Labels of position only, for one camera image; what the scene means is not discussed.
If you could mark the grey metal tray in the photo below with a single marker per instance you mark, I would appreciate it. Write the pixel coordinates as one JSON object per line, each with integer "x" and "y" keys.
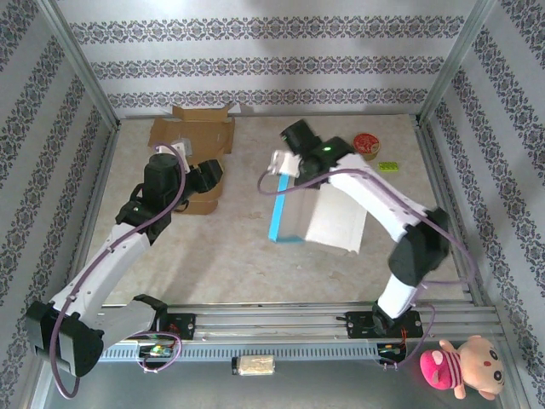
{"x": 170, "y": 392}

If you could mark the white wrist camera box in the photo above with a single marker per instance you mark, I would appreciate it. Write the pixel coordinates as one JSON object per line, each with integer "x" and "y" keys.
{"x": 184, "y": 148}
{"x": 285, "y": 164}

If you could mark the aluminium left frame post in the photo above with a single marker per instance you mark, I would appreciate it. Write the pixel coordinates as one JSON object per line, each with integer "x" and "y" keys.
{"x": 81, "y": 64}

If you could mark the circuit board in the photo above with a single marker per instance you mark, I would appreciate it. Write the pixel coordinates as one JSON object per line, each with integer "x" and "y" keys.
{"x": 389, "y": 350}
{"x": 155, "y": 350}

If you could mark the brown cardboard box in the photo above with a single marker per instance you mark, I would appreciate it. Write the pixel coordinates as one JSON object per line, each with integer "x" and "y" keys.
{"x": 204, "y": 132}

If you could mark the beige plush pig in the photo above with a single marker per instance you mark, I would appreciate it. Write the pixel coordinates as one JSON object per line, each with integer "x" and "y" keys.
{"x": 481, "y": 366}

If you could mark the aluminium right frame post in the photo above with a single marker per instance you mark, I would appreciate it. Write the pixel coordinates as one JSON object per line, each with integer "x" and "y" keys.
{"x": 453, "y": 64}

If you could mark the aluminium front rail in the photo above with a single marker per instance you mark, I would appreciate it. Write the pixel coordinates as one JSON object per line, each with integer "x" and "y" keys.
{"x": 272, "y": 324}

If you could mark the aluminium right side rail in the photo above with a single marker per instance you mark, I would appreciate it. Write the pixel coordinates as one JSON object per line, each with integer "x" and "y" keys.
{"x": 438, "y": 170}

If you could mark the aluminium rail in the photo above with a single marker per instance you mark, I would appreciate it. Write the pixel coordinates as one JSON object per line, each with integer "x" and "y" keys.
{"x": 340, "y": 115}
{"x": 272, "y": 324}
{"x": 94, "y": 213}
{"x": 438, "y": 170}

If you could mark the round red gold tin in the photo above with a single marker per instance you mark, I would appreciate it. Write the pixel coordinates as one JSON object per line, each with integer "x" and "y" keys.
{"x": 368, "y": 145}

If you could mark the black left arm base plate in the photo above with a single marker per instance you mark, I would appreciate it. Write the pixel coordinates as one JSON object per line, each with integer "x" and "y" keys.
{"x": 185, "y": 326}

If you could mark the aluminium left side rail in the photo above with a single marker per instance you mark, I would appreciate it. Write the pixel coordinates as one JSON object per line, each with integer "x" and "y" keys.
{"x": 94, "y": 213}

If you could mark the green building brick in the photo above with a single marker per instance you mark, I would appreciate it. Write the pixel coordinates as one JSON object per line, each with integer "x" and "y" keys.
{"x": 389, "y": 166}

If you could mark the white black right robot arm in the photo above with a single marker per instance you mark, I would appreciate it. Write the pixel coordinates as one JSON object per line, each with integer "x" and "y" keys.
{"x": 383, "y": 200}

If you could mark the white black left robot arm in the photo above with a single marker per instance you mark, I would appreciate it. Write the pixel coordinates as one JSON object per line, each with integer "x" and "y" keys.
{"x": 98, "y": 272}

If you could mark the right circuit board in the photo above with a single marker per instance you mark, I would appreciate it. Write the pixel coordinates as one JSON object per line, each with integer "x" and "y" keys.
{"x": 389, "y": 350}

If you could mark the aluminium back rail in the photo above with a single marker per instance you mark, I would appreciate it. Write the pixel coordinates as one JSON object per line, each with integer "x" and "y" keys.
{"x": 340, "y": 115}

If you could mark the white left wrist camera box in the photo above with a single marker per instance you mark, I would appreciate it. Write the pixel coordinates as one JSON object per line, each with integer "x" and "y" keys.
{"x": 184, "y": 148}

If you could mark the aluminium frame post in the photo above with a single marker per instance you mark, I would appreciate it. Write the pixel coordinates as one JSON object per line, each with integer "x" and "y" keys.
{"x": 81, "y": 64}
{"x": 453, "y": 64}

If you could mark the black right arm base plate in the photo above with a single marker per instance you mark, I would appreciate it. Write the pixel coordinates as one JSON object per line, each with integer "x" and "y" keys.
{"x": 362, "y": 326}

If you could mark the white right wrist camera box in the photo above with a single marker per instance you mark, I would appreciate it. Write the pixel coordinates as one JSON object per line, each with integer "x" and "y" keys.
{"x": 285, "y": 164}

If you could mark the left circuit board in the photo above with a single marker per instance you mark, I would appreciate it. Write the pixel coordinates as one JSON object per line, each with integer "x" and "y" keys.
{"x": 155, "y": 350}

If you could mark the white blue paper box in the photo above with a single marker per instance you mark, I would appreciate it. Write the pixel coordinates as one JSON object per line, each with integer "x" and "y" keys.
{"x": 332, "y": 217}

